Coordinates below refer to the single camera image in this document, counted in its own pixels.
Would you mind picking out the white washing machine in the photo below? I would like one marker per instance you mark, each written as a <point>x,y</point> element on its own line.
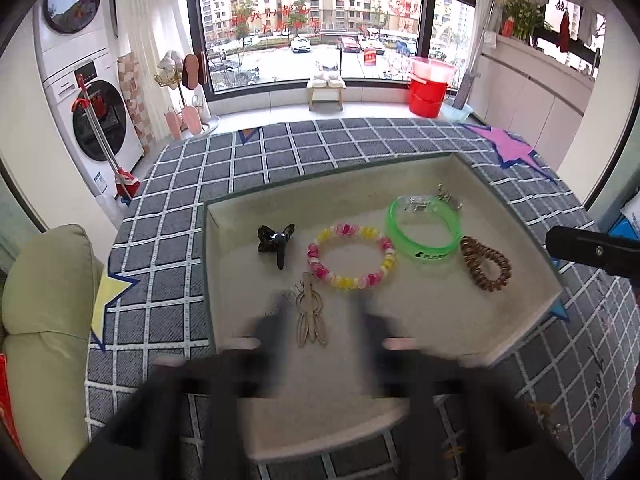
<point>95,120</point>

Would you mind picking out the light blue basin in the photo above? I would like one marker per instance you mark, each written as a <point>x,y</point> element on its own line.
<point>459,112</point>

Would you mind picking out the grey checked tablecloth with stars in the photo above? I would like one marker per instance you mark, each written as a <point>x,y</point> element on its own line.
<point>165,210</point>

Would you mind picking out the potted green plant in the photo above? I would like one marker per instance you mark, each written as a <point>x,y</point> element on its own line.
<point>525,10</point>

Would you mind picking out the black hair claw clip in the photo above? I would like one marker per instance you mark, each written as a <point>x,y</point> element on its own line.
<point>272,242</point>

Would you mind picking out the beige hair clip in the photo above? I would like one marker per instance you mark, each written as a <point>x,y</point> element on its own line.
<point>310,320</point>

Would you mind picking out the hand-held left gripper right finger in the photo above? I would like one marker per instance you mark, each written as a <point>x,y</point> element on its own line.
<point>372,345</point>

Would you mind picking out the white sheer curtain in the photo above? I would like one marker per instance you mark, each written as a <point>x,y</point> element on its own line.
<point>150,25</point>

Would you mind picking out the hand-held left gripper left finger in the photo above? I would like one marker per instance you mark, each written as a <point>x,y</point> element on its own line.
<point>270,340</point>

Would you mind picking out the pale green sofa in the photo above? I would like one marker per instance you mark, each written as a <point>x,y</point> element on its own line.
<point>45,310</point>

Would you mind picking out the teal tray with cream lining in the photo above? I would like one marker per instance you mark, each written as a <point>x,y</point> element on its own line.
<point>425,310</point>

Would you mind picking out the small wooden stool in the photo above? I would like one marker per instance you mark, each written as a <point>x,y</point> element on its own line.
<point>326,94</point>

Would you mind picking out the red plastic bucket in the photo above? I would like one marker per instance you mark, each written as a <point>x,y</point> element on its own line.
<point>426,99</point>

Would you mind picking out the large glass window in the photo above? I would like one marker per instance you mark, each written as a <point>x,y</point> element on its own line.
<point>325,10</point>

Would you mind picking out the red mop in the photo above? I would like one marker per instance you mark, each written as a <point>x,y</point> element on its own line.
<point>107,150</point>

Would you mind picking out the shoe rack with slippers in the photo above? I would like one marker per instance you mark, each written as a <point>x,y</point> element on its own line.
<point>185,105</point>

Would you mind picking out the green translucent bangle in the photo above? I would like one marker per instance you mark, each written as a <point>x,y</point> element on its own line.
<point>430,250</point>

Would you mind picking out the small silver ornament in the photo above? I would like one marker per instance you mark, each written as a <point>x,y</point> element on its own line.
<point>417,204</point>

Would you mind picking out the white slippers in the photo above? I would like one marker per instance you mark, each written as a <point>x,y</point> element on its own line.
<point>326,77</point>

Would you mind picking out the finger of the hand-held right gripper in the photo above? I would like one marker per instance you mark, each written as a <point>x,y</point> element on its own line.
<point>590,250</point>

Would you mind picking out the white low cabinet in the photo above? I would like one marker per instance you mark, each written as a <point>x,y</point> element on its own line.
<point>530,95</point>

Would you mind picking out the red embroidered cushion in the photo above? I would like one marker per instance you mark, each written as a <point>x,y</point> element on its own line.
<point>6,400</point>

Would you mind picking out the pink checked board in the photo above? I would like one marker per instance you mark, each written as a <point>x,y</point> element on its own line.
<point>134,100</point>

